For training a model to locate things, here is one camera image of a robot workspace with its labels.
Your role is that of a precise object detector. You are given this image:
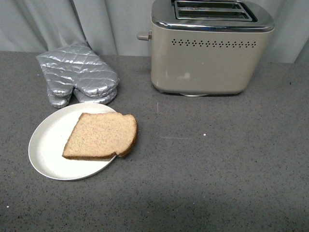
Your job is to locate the brown bread slice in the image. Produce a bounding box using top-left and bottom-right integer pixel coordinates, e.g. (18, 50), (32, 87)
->
(62, 113), (138, 160)

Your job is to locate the white round plate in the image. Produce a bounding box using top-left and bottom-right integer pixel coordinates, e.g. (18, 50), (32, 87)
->
(28, 103), (114, 180)

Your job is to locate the beige toaster lever knob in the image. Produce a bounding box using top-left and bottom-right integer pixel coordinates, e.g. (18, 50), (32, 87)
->
(136, 31), (152, 41)

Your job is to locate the beige two-slot toaster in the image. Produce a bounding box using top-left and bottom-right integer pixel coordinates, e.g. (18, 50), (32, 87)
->
(151, 0), (275, 95)

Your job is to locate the upper silver quilted oven mitt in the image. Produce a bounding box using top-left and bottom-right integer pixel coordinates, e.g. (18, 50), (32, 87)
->
(36, 43), (119, 98)

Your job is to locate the silver quilted oven mitt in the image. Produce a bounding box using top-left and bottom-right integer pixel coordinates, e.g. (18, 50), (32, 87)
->
(36, 43), (119, 98)
(47, 88), (117, 109)

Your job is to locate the lower silver quilted oven mitt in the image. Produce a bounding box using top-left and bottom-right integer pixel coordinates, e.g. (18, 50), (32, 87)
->
(47, 88), (117, 109)

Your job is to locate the grey curtain backdrop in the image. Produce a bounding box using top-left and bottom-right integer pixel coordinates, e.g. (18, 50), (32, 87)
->
(0, 0), (309, 63)

